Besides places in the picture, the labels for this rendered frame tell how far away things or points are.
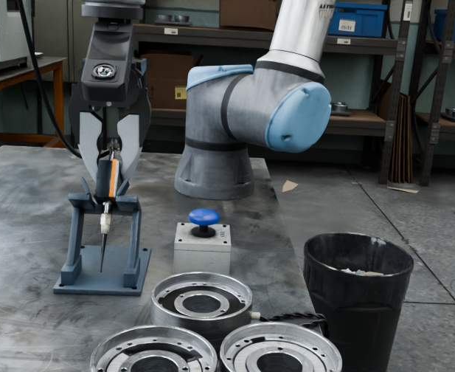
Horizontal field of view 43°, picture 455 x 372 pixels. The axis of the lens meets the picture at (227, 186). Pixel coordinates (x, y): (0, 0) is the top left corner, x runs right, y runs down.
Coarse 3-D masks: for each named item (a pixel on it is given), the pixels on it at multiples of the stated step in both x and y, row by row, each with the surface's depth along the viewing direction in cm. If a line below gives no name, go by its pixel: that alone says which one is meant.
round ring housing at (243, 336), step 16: (240, 336) 53; (256, 336) 54; (272, 336) 54; (288, 336) 54; (304, 336) 54; (320, 336) 52; (224, 352) 50; (256, 352) 51; (272, 352) 52; (288, 352) 52; (320, 352) 52; (336, 352) 50; (224, 368) 48; (256, 368) 49; (272, 368) 52; (288, 368) 52; (304, 368) 50; (336, 368) 49
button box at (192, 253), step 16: (192, 224) 77; (176, 240) 71; (192, 240) 72; (208, 240) 72; (224, 240) 72; (176, 256) 71; (192, 256) 71; (208, 256) 71; (224, 256) 71; (176, 272) 72; (224, 272) 72
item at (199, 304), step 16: (192, 272) 64; (208, 272) 64; (160, 288) 61; (176, 288) 62; (240, 288) 62; (160, 304) 59; (176, 304) 59; (192, 304) 61; (208, 304) 62; (224, 304) 60; (160, 320) 56; (176, 320) 55; (192, 320) 54; (208, 320) 54; (224, 320) 55; (240, 320) 56; (208, 336) 55; (224, 336) 55
